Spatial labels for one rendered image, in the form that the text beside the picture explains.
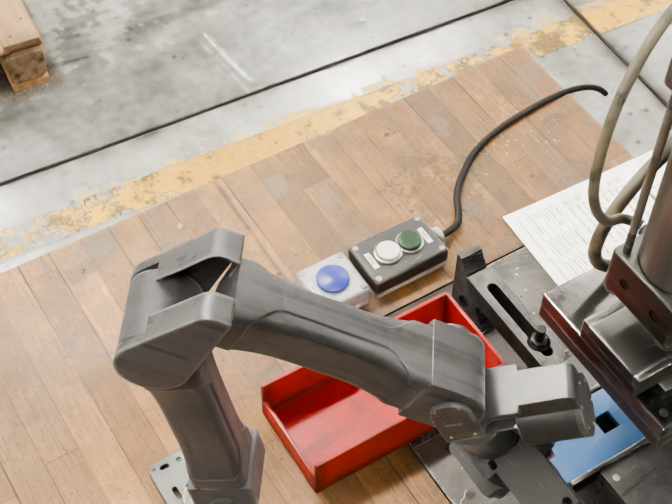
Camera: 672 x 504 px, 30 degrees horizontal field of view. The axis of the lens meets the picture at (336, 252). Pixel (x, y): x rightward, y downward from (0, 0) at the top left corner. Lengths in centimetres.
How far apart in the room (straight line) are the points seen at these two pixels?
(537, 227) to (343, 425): 38
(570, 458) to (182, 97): 190
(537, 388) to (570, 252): 53
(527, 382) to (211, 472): 31
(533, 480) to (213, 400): 30
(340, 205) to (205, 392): 58
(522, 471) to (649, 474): 22
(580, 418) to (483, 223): 56
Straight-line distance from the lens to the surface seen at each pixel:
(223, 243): 100
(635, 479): 134
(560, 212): 164
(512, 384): 110
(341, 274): 150
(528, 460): 116
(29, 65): 308
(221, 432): 115
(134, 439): 144
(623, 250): 112
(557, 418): 110
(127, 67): 314
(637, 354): 118
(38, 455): 145
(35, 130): 303
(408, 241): 154
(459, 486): 140
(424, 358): 104
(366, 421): 143
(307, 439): 142
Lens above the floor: 213
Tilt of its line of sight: 52 degrees down
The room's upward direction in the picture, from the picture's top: 1 degrees clockwise
